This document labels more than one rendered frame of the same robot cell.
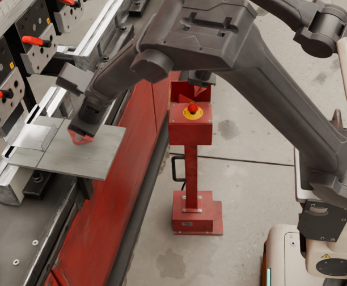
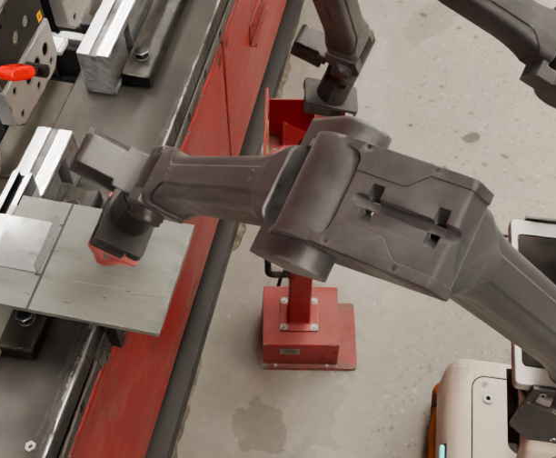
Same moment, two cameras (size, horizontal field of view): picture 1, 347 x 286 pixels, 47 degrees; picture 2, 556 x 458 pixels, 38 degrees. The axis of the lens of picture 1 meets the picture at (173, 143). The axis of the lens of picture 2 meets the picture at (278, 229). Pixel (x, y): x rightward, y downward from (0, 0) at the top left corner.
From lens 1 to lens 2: 0.20 m
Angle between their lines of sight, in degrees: 8
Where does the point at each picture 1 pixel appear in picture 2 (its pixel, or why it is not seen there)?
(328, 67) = not seen: outside the picture
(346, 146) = not seen: outside the picture
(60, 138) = (69, 245)
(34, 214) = (23, 389)
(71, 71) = (100, 151)
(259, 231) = (424, 363)
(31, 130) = (11, 229)
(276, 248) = (458, 408)
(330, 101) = not seen: outside the picture
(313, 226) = (539, 423)
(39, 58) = (25, 94)
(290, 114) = (533, 334)
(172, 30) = (338, 215)
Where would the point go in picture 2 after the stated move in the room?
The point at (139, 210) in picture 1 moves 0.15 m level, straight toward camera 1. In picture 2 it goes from (197, 323) to (208, 374)
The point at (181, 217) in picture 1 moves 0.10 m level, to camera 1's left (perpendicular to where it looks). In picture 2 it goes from (278, 339) to (239, 342)
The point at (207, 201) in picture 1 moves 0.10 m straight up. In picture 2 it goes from (329, 309) to (331, 289)
